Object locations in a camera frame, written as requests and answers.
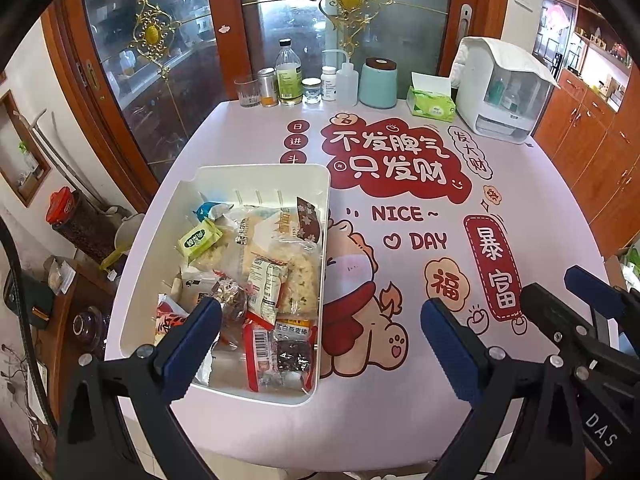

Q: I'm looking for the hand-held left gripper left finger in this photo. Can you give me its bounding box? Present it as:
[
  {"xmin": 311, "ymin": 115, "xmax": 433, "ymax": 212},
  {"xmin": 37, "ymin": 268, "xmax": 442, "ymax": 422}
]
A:
[{"xmin": 55, "ymin": 295, "xmax": 223, "ymax": 480}]

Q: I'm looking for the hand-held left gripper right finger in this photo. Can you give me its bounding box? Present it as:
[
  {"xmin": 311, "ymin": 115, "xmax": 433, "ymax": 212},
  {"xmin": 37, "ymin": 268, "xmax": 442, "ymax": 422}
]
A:
[{"xmin": 420, "ymin": 297, "xmax": 589, "ymax": 480}]

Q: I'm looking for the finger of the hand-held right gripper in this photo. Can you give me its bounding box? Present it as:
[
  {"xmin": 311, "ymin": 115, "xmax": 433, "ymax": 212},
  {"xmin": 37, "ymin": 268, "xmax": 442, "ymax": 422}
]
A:
[
  {"xmin": 564, "ymin": 265, "xmax": 640, "ymax": 322},
  {"xmin": 519, "ymin": 282, "xmax": 603, "ymax": 357}
]

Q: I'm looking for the clear red-print snack packet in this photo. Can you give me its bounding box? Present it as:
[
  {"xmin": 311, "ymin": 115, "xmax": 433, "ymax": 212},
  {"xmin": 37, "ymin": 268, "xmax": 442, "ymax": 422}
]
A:
[{"xmin": 155, "ymin": 292, "xmax": 193, "ymax": 348}]

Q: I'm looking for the round dark chocolate packet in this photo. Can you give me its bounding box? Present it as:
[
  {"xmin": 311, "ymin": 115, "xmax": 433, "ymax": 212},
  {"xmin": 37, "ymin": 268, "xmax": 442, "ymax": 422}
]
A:
[{"xmin": 210, "ymin": 280, "xmax": 248, "ymax": 346}]

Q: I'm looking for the white packet with black label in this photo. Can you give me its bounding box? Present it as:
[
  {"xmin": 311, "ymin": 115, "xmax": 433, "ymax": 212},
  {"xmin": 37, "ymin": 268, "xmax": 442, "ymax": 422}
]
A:
[{"xmin": 177, "ymin": 267, "xmax": 221, "ymax": 306}]

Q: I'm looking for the white plastic storage box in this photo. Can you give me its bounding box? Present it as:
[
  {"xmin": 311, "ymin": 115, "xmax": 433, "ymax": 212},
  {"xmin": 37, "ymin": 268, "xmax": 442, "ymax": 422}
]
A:
[{"xmin": 104, "ymin": 162, "xmax": 332, "ymax": 407}]

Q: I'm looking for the clear yellow snack packet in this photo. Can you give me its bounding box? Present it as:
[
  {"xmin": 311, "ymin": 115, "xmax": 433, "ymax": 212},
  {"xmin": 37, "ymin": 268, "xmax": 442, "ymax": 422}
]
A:
[{"xmin": 190, "ymin": 240, "xmax": 238, "ymax": 275}]

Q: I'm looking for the red label cookies packet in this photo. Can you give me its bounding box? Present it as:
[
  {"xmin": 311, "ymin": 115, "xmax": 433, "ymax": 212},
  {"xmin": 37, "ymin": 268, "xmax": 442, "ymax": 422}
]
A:
[{"xmin": 245, "ymin": 255, "xmax": 291, "ymax": 331}]

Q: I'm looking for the dark raisin packet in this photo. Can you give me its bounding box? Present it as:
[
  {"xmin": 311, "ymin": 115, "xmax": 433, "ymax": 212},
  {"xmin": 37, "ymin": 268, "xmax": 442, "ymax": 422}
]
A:
[{"xmin": 276, "ymin": 339, "xmax": 312, "ymax": 373}]

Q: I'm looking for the light blue oat bar packet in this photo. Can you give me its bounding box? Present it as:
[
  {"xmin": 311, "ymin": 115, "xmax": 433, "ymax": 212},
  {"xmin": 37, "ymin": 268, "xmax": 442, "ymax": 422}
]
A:
[{"xmin": 272, "ymin": 314, "xmax": 321, "ymax": 396}]

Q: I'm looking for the green pastry packet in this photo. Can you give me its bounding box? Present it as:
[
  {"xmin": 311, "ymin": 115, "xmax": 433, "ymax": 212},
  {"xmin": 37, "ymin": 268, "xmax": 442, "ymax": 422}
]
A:
[{"xmin": 176, "ymin": 220, "xmax": 224, "ymax": 261}]

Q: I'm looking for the clear pale cookies packet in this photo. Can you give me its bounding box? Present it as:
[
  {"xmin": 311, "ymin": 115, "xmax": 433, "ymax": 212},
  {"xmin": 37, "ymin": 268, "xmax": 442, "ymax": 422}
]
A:
[{"xmin": 245, "ymin": 237, "xmax": 321, "ymax": 316}]

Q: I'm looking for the blue foil snack packet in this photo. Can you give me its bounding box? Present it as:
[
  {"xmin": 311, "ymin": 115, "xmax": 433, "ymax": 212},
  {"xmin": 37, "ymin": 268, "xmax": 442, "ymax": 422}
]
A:
[{"xmin": 192, "ymin": 201, "xmax": 236, "ymax": 222}]

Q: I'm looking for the dark brown flower-print packet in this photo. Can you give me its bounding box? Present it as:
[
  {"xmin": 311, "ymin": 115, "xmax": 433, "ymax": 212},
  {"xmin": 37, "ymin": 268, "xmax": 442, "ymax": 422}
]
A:
[{"xmin": 295, "ymin": 196, "xmax": 321, "ymax": 241}]

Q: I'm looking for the cardboard box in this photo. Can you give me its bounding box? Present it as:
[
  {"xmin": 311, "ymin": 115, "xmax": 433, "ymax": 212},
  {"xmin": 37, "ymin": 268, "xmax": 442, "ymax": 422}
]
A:
[{"xmin": 602, "ymin": 255, "xmax": 627, "ymax": 286}]

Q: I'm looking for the pink printed tablecloth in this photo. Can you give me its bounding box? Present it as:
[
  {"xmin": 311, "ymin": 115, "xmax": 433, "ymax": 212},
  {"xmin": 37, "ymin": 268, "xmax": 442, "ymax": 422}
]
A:
[{"xmin": 105, "ymin": 97, "xmax": 616, "ymax": 473}]

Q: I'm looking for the dark glass bowl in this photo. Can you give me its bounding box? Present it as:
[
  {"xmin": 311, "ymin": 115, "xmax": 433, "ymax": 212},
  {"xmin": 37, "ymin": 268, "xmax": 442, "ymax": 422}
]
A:
[{"xmin": 70, "ymin": 307, "xmax": 106, "ymax": 351}]

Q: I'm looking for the wooden side table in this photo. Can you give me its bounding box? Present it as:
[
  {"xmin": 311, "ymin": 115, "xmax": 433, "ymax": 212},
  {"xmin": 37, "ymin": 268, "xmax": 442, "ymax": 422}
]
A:
[{"xmin": 37, "ymin": 255, "xmax": 116, "ymax": 411}]

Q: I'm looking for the white pitcher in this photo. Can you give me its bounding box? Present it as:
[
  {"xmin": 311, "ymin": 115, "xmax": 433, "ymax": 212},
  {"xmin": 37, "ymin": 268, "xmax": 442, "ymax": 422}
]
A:
[{"xmin": 100, "ymin": 212, "xmax": 146, "ymax": 271}]

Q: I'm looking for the wooden floor cabinet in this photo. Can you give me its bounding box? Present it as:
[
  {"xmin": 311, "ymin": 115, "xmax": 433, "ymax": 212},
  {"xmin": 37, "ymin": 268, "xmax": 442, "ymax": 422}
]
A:
[{"xmin": 532, "ymin": 67, "xmax": 640, "ymax": 256}]

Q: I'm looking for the red-lidded storage jar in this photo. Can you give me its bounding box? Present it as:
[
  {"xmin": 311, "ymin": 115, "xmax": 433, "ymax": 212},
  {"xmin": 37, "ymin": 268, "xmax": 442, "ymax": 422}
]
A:
[{"xmin": 46, "ymin": 186, "xmax": 118, "ymax": 261}]

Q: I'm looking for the dark green pouch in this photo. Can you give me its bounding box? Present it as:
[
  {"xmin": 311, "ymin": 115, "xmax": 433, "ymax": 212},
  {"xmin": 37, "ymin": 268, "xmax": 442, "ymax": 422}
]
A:
[{"xmin": 5, "ymin": 272, "xmax": 56, "ymax": 333}]

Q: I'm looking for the white countertop appliance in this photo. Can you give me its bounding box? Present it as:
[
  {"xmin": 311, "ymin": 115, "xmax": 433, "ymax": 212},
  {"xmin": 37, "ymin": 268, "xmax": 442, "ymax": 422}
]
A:
[{"xmin": 452, "ymin": 36, "xmax": 561, "ymax": 145}]

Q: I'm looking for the green tissue box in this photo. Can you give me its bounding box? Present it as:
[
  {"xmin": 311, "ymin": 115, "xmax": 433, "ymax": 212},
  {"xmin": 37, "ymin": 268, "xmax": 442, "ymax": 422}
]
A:
[{"xmin": 406, "ymin": 72, "xmax": 458, "ymax": 122}]

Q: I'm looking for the white cloth cover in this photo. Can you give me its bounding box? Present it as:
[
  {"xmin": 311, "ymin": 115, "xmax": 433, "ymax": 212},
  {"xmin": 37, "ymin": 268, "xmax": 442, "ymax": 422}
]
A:
[{"xmin": 452, "ymin": 36, "xmax": 561, "ymax": 88}]

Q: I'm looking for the wood-framed glass door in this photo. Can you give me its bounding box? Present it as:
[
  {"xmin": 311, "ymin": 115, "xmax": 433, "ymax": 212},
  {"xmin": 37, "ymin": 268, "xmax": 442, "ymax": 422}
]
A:
[
  {"xmin": 42, "ymin": 0, "xmax": 251, "ymax": 196},
  {"xmin": 235, "ymin": 0, "xmax": 506, "ymax": 103}
]

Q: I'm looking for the clear drinking glass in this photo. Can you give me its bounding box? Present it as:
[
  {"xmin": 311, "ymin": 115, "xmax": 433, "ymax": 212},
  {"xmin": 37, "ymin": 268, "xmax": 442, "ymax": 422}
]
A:
[{"xmin": 234, "ymin": 76, "xmax": 261, "ymax": 109}]

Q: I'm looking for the small metal tin can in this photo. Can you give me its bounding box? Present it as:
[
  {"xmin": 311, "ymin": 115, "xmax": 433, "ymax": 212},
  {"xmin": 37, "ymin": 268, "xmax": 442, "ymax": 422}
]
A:
[{"xmin": 257, "ymin": 67, "xmax": 280, "ymax": 108}]

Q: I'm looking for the teal canister with brown lid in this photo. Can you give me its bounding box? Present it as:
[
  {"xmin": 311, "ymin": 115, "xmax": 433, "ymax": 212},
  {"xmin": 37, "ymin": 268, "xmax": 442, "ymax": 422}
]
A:
[{"xmin": 359, "ymin": 57, "xmax": 399, "ymax": 110}]

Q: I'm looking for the white squeeze wash bottle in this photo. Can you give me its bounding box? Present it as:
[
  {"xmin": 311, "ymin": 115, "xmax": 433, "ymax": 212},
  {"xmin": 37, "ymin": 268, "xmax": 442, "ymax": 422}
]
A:
[{"xmin": 322, "ymin": 50, "xmax": 360, "ymax": 107}]

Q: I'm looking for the glass bottle with yellow liquid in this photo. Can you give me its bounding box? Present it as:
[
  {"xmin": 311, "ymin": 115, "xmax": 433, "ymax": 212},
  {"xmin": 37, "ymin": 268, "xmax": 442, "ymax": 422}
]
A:
[{"xmin": 275, "ymin": 38, "xmax": 304, "ymax": 107}]

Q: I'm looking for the white pill bottle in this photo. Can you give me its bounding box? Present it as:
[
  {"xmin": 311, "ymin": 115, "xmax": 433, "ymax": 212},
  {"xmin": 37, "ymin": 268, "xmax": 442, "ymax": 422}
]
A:
[{"xmin": 320, "ymin": 65, "xmax": 338, "ymax": 102}]

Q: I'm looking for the wooden wall niche frame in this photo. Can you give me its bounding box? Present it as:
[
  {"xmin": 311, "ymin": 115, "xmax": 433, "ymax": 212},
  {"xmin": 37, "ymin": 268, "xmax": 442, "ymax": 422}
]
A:
[{"xmin": 0, "ymin": 89, "xmax": 52, "ymax": 208}]

